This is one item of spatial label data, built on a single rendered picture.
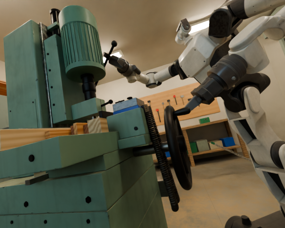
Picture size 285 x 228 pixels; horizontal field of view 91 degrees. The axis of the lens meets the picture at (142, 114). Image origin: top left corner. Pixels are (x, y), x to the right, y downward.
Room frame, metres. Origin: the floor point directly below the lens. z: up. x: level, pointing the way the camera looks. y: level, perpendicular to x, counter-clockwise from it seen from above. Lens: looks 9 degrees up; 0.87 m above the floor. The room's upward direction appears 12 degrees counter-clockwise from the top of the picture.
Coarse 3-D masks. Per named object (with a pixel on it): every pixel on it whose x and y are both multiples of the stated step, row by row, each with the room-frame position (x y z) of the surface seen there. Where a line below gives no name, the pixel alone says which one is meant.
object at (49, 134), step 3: (45, 132) 0.41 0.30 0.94; (48, 132) 0.41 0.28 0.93; (51, 132) 0.41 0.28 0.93; (54, 132) 0.42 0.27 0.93; (57, 132) 0.43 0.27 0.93; (60, 132) 0.44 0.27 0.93; (63, 132) 0.45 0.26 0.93; (66, 132) 0.46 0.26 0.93; (69, 132) 0.47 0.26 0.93; (45, 135) 0.41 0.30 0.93; (48, 135) 0.41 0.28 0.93; (51, 135) 0.41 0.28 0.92; (54, 135) 0.42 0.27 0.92; (57, 135) 0.43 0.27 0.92; (60, 135) 0.44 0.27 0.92; (63, 135) 0.45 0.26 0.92
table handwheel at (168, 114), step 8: (168, 112) 0.43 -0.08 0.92; (168, 120) 0.40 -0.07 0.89; (176, 120) 0.58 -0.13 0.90; (168, 128) 0.39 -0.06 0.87; (176, 128) 0.55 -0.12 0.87; (168, 136) 0.39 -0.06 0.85; (176, 136) 0.51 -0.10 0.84; (152, 144) 0.54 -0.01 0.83; (168, 144) 0.39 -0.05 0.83; (176, 144) 0.38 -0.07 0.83; (184, 144) 0.48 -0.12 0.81; (136, 152) 0.55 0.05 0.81; (144, 152) 0.54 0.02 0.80; (152, 152) 0.53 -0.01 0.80; (176, 152) 0.38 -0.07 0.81; (184, 152) 0.62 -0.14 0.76; (176, 160) 0.38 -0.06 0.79; (184, 160) 0.53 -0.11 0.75; (176, 168) 0.39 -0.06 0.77; (184, 168) 0.39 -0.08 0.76; (176, 176) 0.41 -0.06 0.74; (184, 176) 0.40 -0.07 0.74; (184, 184) 0.41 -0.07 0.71
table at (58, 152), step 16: (32, 144) 0.28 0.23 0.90; (48, 144) 0.27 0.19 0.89; (64, 144) 0.27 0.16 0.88; (80, 144) 0.31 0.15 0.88; (96, 144) 0.36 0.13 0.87; (112, 144) 0.43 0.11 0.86; (128, 144) 0.45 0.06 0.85; (144, 144) 0.43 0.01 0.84; (0, 160) 0.31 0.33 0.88; (16, 160) 0.30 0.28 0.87; (32, 160) 0.28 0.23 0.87; (48, 160) 0.27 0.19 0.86; (64, 160) 0.27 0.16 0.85; (80, 160) 0.30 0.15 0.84; (0, 176) 0.31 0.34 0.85
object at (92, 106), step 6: (84, 102) 0.59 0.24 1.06; (90, 102) 0.58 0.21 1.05; (96, 102) 0.58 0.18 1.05; (102, 102) 0.62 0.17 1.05; (72, 108) 0.61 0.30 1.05; (78, 108) 0.60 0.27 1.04; (84, 108) 0.59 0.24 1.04; (90, 108) 0.58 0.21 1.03; (96, 108) 0.57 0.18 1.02; (102, 108) 0.61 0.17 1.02; (72, 114) 0.61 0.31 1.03; (78, 114) 0.60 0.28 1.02; (84, 114) 0.59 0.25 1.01; (90, 114) 0.58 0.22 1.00; (96, 114) 0.60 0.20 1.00
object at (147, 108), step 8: (144, 104) 0.48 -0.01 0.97; (144, 112) 0.48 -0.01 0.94; (152, 112) 0.52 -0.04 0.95; (152, 120) 0.52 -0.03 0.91; (152, 128) 0.48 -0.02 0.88; (152, 136) 0.48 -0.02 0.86; (160, 144) 0.52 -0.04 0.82; (160, 152) 0.48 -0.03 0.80; (160, 160) 0.48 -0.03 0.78; (160, 168) 0.49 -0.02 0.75; (168, 168) 0.53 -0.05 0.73; (168, 176) 0.49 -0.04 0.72; (168, 184) 0.48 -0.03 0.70; (168, 192) 0.49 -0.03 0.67; (176, 192) 0.53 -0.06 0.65; (176, 200) 0.49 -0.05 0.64; (176, 208) 0.49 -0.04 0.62
